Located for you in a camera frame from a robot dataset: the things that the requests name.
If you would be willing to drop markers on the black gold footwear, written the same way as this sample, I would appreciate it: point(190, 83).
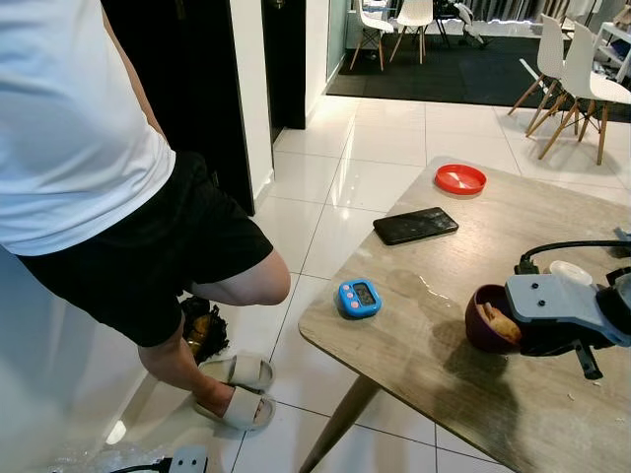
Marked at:
point(205, 330)

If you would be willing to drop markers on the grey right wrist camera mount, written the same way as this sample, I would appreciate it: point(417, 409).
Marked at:
point(552, 298)

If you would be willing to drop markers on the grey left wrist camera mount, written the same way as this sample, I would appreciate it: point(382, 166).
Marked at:
point(189, 460)

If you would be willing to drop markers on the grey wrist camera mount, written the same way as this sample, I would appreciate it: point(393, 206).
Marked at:
point(189, 460)
point(552, 298)

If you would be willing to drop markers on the red round dish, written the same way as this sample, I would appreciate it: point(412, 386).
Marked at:
point(460, 179)

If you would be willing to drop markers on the purple cup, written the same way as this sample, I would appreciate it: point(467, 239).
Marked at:
point(470, 315)

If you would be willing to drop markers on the person in black shorts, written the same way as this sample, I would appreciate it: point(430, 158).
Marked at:
point(79, 128)

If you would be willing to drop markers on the blue digital timer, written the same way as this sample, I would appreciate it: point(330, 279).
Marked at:
point(359, 299)

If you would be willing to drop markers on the beige slipper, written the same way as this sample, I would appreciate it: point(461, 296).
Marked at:
point(242, 412)
point(242, 372)

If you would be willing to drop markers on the white chair wooden legs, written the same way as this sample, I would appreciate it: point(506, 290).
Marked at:
point(414, 12)
point(370, 18)
point(592, 79)
point(550, 54)

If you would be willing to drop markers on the bread roll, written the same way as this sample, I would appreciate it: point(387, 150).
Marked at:
point(501, 323)

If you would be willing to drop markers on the black smartphone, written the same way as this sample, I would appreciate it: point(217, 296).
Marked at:
point(415, 226)

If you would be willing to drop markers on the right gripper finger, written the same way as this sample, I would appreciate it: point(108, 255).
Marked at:
point(589, 361)

